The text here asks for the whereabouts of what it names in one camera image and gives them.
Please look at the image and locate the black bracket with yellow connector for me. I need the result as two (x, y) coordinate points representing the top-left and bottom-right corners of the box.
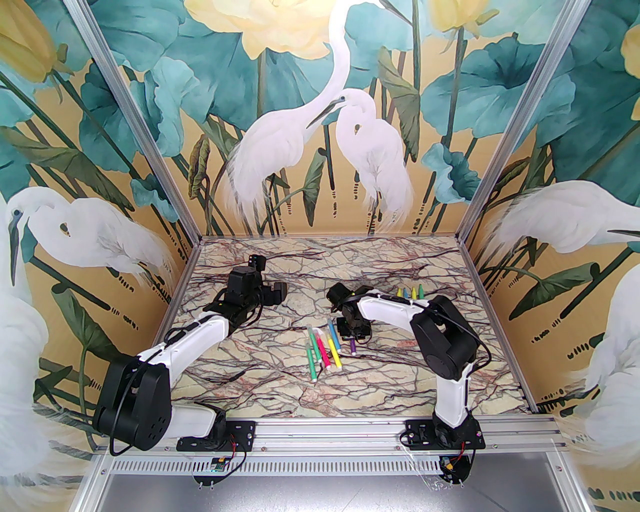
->
(434, 452), (475, 487)

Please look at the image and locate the aluminium table end rail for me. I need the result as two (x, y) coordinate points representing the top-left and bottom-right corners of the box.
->
(199, 233), (463, 242)

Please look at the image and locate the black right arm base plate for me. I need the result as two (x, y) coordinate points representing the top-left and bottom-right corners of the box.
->
(403, 418), (487, 452)

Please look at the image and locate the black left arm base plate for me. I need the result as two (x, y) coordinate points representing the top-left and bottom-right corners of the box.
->
(177, 419), (257, 452)

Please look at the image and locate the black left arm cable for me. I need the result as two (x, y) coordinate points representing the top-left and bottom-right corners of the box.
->
(107, 295), (266, 457)

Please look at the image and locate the red black wire pair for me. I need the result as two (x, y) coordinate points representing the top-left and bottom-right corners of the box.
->
(225, 434), (247, 475)
(450, 439), (474, 472)

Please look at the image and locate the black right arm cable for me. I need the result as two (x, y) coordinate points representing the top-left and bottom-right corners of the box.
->
(345, 295), (493, 381)

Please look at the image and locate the perforated metal strip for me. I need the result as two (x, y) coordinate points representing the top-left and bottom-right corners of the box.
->
(97, 456), (443, 477)

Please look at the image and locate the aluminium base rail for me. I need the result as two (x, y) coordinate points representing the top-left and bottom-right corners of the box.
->
(95, 416), (563, 455)

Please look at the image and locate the grey metal sheet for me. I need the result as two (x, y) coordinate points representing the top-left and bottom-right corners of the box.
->
(75, 474), (588, 512)

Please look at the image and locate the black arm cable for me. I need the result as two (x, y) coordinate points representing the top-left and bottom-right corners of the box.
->
(345, 295), (493, 381)
(107, 295), (266, 457)

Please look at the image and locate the aluminium table side rail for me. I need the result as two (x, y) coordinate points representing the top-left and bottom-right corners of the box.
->
(120, 237), (203, 418)
(457, 237), (541, 416)

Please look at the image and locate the aluminium frame post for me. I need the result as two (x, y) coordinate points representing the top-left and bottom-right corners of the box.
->
(457, 0), (608, 240)
(64, 0), (203, 240)

